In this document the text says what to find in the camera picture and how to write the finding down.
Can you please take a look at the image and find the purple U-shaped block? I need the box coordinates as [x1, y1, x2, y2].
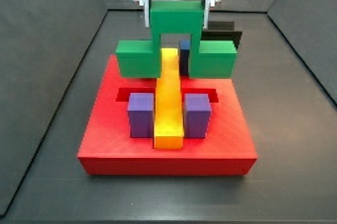
[128, 93, 212, 139]

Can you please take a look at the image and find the green stepped block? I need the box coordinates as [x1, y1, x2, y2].
[116, 1, 237, 79]

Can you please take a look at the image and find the red base board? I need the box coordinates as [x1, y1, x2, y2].
[78, 57, 259, 176]

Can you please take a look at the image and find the blue U-shaped block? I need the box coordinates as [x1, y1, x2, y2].
[179, 39, 189, 76]

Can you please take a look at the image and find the black angled fixture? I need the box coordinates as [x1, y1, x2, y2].
[201, 21, 243, 47]

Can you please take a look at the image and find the yellow long block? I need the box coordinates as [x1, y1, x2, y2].
[155, 48, 184, 149]

